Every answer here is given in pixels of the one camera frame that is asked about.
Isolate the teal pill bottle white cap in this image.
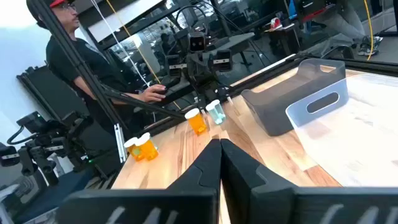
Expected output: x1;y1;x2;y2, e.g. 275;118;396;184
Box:
205;99;227;126

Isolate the clear plastic bin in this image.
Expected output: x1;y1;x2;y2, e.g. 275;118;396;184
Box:
285;73;398;188

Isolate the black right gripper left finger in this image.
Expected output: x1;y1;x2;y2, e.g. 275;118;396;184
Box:
55;138;222;224

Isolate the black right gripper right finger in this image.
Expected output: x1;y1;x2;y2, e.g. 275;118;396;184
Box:
220;138;398;224

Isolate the black flat panel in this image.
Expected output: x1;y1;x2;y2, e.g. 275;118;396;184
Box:
17;65;91;125

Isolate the grey plastic bin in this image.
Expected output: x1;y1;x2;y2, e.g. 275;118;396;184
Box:
241;58;347;137

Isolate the silver metal bracket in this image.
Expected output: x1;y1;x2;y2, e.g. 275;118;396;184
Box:
113;123;128;164

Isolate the person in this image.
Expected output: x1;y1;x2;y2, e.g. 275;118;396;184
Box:
25;0;167;138

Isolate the yellow hanging cable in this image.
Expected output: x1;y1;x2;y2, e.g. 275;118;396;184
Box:
105;0;182;110

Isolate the white hanging cable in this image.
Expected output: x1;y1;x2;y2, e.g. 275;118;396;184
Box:
90;0;150;88

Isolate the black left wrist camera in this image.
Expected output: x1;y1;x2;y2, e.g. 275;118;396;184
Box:
187;32;206;53

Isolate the yellow floor extension cord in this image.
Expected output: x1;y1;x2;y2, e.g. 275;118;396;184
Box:
363;0;374;62

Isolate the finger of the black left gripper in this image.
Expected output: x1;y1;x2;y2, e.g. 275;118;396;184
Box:
165;55;188;78
213;49;233;73

